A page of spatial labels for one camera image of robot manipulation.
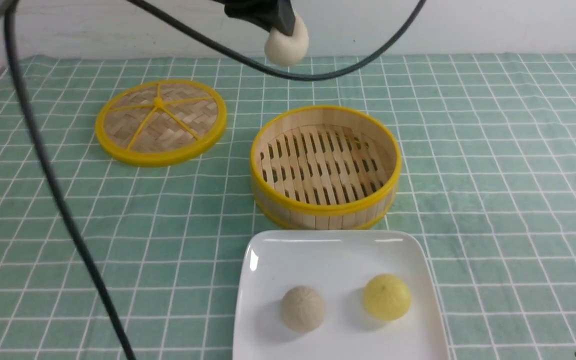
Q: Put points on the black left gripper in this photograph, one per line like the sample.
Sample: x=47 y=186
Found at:
x=265 y=14

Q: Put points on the white steamed bun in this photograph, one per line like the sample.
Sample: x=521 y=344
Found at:
x=285 y=51

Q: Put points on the yellow steamed bun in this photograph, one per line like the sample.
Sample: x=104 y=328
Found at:
x=386 y=297

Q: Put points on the beige steamed bun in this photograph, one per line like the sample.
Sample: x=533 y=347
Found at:
x=302 y=309

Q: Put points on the white square plate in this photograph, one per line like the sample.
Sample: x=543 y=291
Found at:
x=337 y=264

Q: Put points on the bamboo steamer basket yellow rim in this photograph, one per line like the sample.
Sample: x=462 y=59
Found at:
x=325 y=167

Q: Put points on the bamboo steamer lid yellow rim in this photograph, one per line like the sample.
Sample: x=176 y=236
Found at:
x=161 y=123

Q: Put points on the green checkered tablecloth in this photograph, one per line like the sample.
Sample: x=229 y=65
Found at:
x=488 y=188

